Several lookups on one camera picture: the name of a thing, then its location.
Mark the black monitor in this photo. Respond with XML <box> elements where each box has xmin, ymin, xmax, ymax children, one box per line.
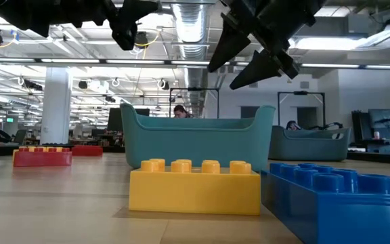
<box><xmin>106</xmin><ymin>107</ymin><xmax>151</xmax><ymax>133</ymax></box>

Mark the grey monitor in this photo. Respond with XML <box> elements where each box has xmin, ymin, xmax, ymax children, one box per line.
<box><xmin>367</xmin><ymin>108</ymin><xmax>390</xmax><ymax>129</ymax></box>

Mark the dark blue-grey plastic bin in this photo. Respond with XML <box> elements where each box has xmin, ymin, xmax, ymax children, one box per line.
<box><xmin>268</xmin><ymin>125</ymin><xmax>351</xmax><ymax>162</ymax></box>

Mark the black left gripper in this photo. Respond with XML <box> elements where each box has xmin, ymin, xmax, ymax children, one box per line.
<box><xmin>0</xmin><ymin>0</ymin><xmax>138</xmax><ymax>52</ymax></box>

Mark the teal green plastic bin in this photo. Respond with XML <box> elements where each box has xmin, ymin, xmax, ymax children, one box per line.
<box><xmin>119</xmin><ymin>103</ymin><xmax>276</xmax><ymax>172</ymax></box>

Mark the red toy brick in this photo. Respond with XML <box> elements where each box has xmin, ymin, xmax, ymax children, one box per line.
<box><xmin>12</xmin><ymin>146</ymin><xmax>73</xmax><ymax>167</ymax></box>
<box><xmin>71</xmin><ymin>145</ymin><xmax>104</xmax><ymax>157</ymax></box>

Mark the white round pillar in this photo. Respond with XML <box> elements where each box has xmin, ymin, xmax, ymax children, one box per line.
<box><xmin>40</xmin><ymin>66</ymin><xmax>73</xmax><ymax>146</ymax></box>

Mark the silver spiral air duct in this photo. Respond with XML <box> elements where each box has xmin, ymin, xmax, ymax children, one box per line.
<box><xmin>171</xmin><ymin>3</ymin><xmax>210</xmax><ymax>118</ymax></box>

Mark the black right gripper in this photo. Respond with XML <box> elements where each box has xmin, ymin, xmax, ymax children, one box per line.
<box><xmin>207</xmin><ymin>0</ymin><xmax>328</xmax><ymax>91</ymax></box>

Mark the blue toy brick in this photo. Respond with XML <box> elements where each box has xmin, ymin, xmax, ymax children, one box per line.
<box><xmin>260</xmin><ymin>161</ymin><xmax>390</xmax><ymax>244</ymax></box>

